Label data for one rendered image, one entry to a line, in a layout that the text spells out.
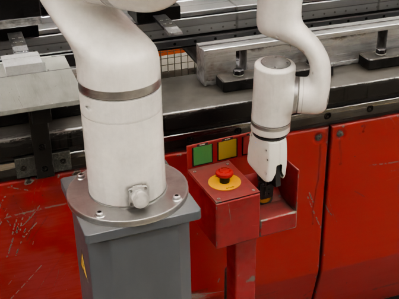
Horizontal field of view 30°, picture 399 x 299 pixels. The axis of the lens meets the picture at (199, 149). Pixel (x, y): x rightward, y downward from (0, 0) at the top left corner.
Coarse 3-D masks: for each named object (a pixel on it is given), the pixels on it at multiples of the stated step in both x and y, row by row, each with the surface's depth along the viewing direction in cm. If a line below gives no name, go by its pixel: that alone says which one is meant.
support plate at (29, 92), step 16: (0, 64) 167; (48, 64) 167; (64, 64) 167; (0, 80) 159; (16, 80) 159; (32, 80) 159; (48, 80) 158; (64, 80) 158; (0, 96) 151; (16, 96) 151; (32, 96) 151; (48, 96) 151; (64, 96) 151; (0, 112) 145; (16, 112) 146
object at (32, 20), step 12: (0, 0) 162; (12, 0) 163; (24, 0) 164; (36, 0) 165; (0, 12) 163; (12, 12) 164; (24, 12) 165; (36, 12) 166; (0, 24) 165; (12, 24) 166; (24, 24) 167; (36, 24) 168
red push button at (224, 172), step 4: (220, 168) 162; (224, 168) 162; (228, 168) 162; (216, 172) 161; (220, 172) 161; (224, 172) 161; (228, 172) 161; (232, 172) 161; (220, 176) 160; (224, 176) 160; (228, 176) 160; (220, 180) 162; (224, 180) 161; (228, 180) 162
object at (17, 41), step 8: (0, 32) 184; (8, 32) 185; (16, 32) 185; (24, 32) 186; (32, 32) 187; (0, 40) 185; (16, 40) 180; (24, 40) 180; (16, 48) 175; (24, 48) 175
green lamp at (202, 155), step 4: (196, 148) 166; (200, 148) 166; (204, 148) 167; (208, 148) 167; (196, 152) 166; (200, 152) 167; (204, 152) 167; (208, 152) 168; (196, 156) 167; (200, 156) 167; (204, 156) 168; (208, 156) 168; (196, 160) 167; (200, 160) 168; (204, 160) 168; (208, 160) 169; (196, 164) 168
